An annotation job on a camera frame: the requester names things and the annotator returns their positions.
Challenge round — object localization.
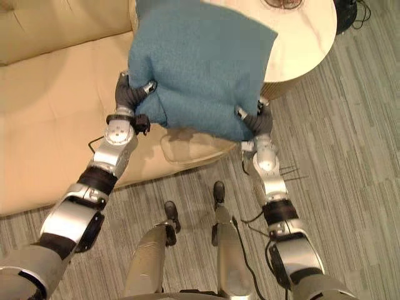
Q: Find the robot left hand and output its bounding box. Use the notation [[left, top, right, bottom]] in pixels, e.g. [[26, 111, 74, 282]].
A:
[[114, 71, 158, 116]]

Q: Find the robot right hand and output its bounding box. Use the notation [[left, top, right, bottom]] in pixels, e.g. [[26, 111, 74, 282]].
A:
[[234, 96, 274, 138]]

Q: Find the blue fabric cushion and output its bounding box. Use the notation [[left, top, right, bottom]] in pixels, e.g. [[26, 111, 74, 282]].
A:
[[127, 0, 279, 143]]

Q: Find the beige leather sofa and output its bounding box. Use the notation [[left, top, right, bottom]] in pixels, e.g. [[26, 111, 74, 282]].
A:
[[0, 0, 242, 217]]

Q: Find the dark robot right foot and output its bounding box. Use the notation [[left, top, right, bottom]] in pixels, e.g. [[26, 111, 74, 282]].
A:
[[213, 181, 227, 207]]

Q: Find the dark robot foot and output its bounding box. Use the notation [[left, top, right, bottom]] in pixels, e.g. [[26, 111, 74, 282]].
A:
[[213, 181, 227, 207], [164, 201, 179, 233]]

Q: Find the round white marble table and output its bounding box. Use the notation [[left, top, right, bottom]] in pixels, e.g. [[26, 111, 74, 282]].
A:
[[261, 0, 338, 101]]

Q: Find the brown patterned table decoration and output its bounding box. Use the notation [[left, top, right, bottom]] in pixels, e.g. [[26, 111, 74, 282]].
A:
[[264, 0, 303, 9]]

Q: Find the dark robot left foot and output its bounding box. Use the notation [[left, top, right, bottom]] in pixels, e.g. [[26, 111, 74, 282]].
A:
[[164, 201, 179, 233]]

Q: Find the silver robot right leg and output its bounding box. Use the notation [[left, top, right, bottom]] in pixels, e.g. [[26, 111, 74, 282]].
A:
[[211, 204, 254, 300]]

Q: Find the silver robot leg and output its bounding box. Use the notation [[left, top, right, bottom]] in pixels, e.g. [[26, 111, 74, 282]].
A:
[[124, 218, 181, 300], [211, 204, 254, 300]]

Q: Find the black round device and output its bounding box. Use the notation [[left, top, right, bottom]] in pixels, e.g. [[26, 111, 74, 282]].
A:
[[335, 0, 359, 33]]

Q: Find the silver robot left leg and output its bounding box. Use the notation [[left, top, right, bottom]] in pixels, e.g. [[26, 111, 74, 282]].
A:
[[124, 218, 181, 300]]

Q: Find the black cable at left wrist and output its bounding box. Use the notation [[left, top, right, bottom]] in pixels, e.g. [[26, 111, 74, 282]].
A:
[[88, 135, 106, 154]]

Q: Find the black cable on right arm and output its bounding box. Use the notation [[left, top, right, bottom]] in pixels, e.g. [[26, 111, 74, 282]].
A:
[[264, 239, 294, 290]]

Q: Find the black cable along leg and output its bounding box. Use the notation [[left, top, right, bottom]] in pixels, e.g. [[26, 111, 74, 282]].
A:
[[230, 217, 267, 300]]

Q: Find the black cable on floor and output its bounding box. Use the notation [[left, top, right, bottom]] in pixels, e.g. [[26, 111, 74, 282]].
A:
[[352, 0, 373, 31]]

